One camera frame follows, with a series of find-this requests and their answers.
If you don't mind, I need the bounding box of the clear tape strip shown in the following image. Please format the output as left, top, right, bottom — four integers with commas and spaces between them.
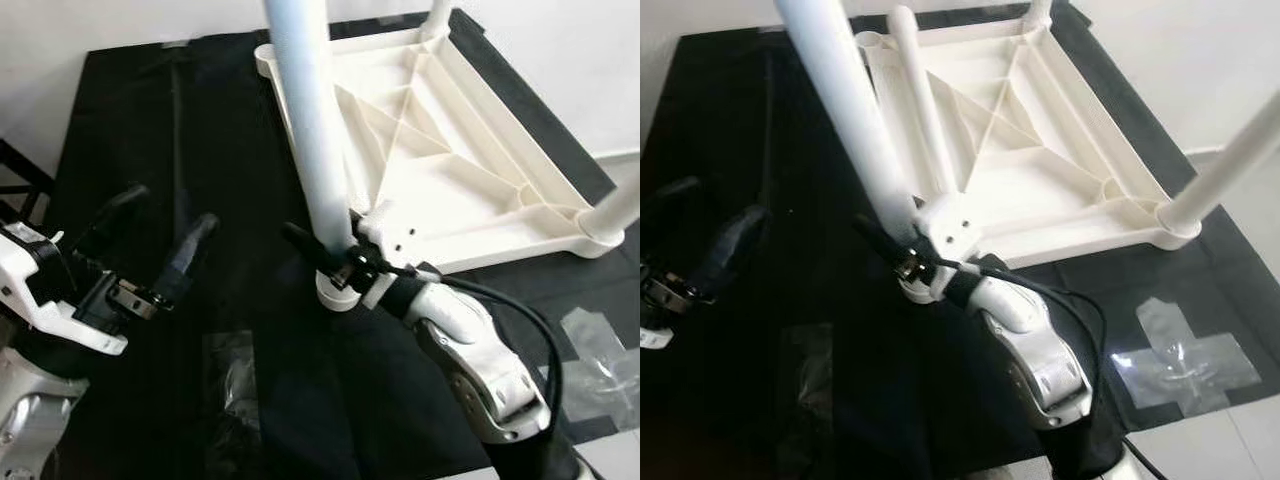
200, 330, 263, 451
790, 320, 836, 441

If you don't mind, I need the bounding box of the clear cross-shaped tape patch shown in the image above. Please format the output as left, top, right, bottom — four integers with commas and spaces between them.
545, 305, 641, 421
1110, 295, 1263, 419

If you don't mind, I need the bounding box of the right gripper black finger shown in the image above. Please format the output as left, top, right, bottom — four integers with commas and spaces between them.
852, 213, 916, 271
280, 222, 346, 276

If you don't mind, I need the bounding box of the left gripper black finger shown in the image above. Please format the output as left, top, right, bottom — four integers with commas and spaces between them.
150, 212, 221, 306
640, 175, 701, 241
70, 183, 151, 263
690, 205, 771, 301

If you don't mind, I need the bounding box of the black tablecloth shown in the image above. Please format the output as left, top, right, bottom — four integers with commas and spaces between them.
640, 0, 1280, 480
40, 8, 641, 480

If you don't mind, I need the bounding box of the white plastic table top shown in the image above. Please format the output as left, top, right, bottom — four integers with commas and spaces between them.
253, 20, 626, 313
855, 15, 1203, 306

